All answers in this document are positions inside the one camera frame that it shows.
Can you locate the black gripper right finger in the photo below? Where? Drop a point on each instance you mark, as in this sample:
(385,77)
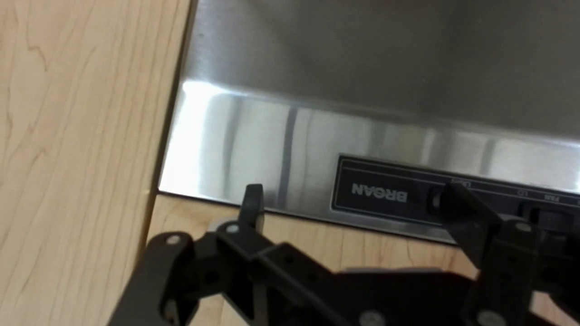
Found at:
(516,260)

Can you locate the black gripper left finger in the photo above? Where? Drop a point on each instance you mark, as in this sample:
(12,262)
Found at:
(266,283)

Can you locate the black hood light switch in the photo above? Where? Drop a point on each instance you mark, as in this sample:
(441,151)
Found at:
(434,200)

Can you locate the right cabinet door over hood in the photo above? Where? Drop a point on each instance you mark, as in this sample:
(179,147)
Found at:
(338,249)

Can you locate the stainless steel range hood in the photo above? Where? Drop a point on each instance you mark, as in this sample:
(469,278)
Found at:
(353,111)

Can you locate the tall wooden cabinet left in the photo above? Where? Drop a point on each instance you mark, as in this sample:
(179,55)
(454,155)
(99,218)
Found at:
(84,97)

